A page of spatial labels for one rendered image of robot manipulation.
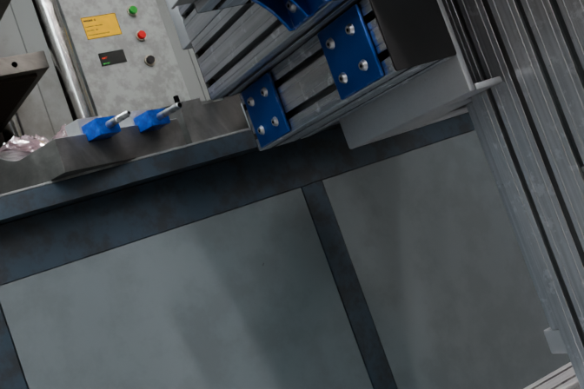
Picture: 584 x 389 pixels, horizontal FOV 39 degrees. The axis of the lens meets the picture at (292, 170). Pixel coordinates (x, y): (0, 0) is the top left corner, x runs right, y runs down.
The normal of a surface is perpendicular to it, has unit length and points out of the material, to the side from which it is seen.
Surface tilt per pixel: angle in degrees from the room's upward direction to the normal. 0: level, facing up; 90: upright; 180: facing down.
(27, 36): 90
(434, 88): 90
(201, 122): 90
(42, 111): 90
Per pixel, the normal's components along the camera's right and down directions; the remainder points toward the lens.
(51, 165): -0.62, 0.17
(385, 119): -0.83, 0.26
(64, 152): 0.71, -0.30
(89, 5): 0.50, -0.24
